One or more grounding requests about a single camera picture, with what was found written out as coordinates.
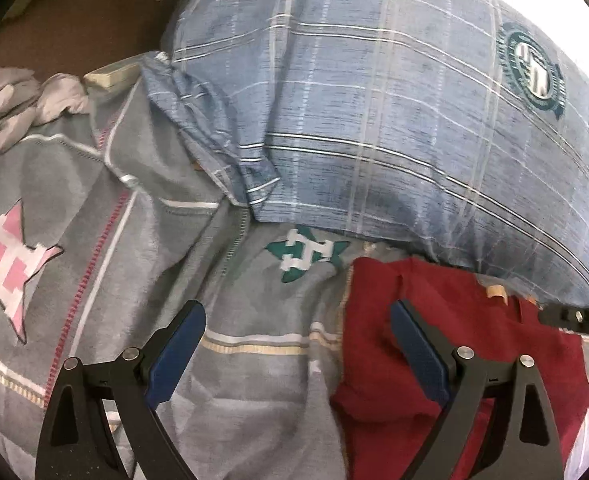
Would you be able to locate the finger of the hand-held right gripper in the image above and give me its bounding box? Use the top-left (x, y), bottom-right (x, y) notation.
top-left (539, 304), bottom-right (589, 337)

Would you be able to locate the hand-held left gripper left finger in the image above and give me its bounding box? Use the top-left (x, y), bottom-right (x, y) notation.
top-left (35, 300), bottom-right (206, 480)

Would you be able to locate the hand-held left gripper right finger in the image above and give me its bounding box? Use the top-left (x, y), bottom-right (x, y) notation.
top-left (389, 300), bottom-right (564, 480)

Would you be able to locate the red garment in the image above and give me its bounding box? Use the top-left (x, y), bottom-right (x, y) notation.
top-left (332, 256), bottom-right (589, 480)

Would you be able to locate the grey star print bed sheet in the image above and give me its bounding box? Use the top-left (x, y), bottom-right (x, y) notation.
top-left (0, 50), bottom-right (589, 480)

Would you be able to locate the blue plaid pillow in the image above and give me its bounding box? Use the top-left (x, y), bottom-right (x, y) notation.
top-left (142, 0), bottom-right (589, 307)

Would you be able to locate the beige box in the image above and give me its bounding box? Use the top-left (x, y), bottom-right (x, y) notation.
top-left (83, 62), bottom-right (141, 92)

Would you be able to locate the light grey crumpled cloth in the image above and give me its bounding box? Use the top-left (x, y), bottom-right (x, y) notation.
top-left (0, 67), bottom-right (92, 171)

